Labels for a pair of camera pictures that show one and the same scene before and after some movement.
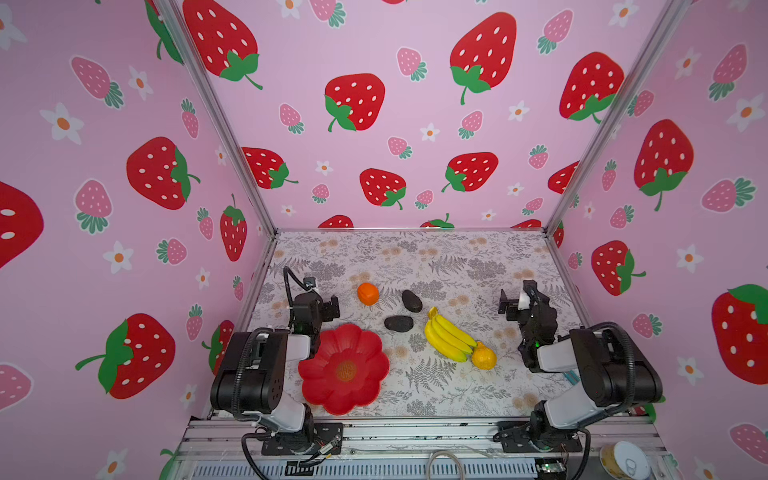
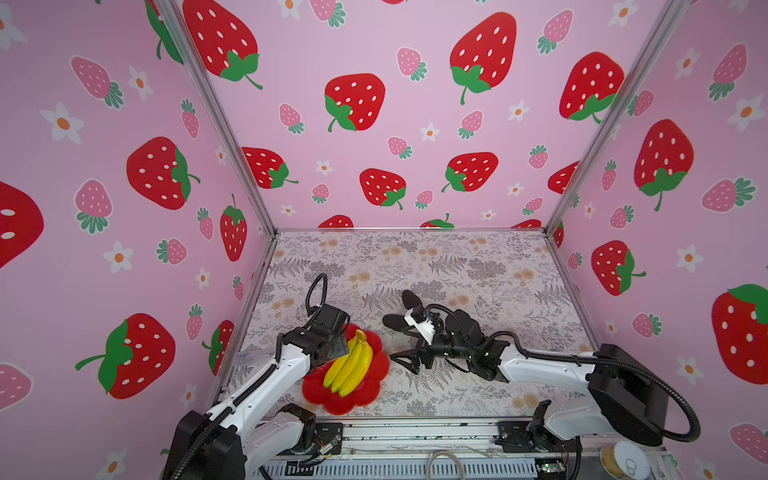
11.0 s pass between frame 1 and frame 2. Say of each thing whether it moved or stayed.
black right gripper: moved
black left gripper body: moved
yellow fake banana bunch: moved
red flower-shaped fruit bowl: stayed
